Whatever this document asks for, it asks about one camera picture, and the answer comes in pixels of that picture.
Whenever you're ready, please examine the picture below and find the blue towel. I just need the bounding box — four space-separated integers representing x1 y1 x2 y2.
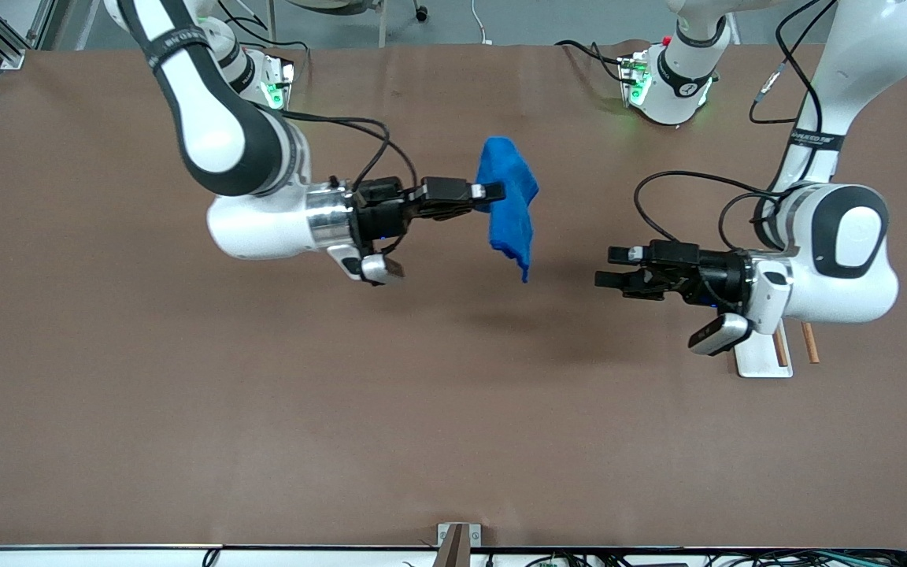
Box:
475 136 540 284

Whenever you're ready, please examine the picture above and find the white rack with wooden bars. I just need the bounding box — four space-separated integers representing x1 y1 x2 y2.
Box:
729 319 821 379

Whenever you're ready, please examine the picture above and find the brown paper table cover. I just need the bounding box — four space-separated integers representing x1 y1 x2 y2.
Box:
0 41 907 549

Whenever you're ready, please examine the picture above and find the office chair base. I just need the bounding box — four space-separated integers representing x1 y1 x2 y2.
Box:
268 0 431 48

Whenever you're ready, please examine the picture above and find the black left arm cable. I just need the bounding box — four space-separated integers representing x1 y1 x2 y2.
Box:
633 0 844 253

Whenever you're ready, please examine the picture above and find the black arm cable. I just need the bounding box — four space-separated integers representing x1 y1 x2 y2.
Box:
217 0 419 190
633 0 844 253

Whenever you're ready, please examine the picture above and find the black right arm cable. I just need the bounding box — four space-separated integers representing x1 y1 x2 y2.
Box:
217 0 419 190

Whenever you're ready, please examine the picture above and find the black left base cable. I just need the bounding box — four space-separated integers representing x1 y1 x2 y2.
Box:
554 39 629 84

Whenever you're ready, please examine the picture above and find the black cable bundle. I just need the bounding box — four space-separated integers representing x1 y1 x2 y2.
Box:
485 550 907 567

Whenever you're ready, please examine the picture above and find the camera mount post with bracket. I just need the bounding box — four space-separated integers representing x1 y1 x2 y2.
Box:
436 522 483 567

